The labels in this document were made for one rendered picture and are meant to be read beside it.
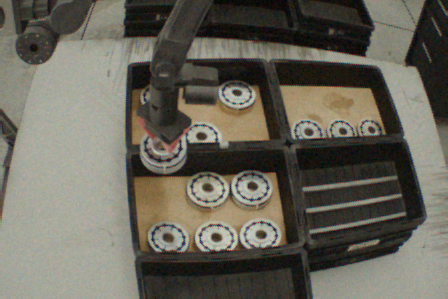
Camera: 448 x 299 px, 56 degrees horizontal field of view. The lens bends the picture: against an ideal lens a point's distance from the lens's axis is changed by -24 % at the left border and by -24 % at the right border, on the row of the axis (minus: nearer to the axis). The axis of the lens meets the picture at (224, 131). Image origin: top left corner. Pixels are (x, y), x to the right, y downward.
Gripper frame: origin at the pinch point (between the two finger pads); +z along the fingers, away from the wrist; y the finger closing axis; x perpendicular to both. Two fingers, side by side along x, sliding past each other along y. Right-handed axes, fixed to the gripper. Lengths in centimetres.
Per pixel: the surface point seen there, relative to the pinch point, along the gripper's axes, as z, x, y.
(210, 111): 22.4, -28.9, 8.3
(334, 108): 22, -56, -18
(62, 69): 36, -16, 69
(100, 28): 107, -92, 140
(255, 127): 22.3, -32.9, -4.0
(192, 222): 22.2, 1.0, -10.4
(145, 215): 22.2, 7.9, -0.8
